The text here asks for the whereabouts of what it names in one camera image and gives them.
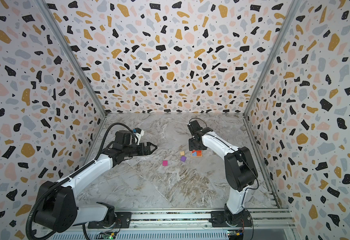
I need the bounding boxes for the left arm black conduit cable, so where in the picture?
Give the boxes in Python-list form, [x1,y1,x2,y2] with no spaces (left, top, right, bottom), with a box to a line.
[25,122,135,240]

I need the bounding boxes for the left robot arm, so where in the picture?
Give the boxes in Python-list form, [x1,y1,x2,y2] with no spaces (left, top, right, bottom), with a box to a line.
[26,129,158,233]

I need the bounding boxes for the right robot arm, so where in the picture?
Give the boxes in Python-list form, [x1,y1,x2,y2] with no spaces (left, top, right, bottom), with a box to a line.
[187,118,259,227]

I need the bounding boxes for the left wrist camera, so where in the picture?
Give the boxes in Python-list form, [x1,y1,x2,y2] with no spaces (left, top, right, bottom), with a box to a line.
[133,128,145,141]

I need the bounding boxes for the left frame aluminium post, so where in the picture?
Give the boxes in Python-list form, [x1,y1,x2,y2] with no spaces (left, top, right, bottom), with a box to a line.
[35,1,107,119]

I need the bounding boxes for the frame aluminium post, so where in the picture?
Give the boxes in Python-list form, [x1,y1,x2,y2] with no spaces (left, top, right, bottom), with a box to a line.
[35,1,107,119]
[243,0,301,118]

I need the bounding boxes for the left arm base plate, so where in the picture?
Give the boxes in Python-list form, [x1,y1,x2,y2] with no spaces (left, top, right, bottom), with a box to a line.
[88,212,132,230]

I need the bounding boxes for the right frame aluminium post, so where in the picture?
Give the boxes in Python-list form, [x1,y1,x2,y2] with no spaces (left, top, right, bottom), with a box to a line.
[243,0,301,118]

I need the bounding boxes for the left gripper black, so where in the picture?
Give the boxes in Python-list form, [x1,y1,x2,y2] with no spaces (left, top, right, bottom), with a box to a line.
[123,141,157,158]

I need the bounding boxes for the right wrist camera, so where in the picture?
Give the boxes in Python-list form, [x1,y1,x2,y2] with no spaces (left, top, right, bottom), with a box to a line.
[187,120,204,136]

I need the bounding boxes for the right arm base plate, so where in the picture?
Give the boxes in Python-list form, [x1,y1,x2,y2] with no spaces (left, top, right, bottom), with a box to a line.
[209,211,253,228]

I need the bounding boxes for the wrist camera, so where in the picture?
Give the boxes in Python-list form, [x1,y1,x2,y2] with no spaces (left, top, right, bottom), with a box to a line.
[133,128,145,141]
[187,120,204,136]

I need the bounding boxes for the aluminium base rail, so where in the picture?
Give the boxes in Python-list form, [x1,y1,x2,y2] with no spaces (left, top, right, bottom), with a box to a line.
[51,209,299,240]

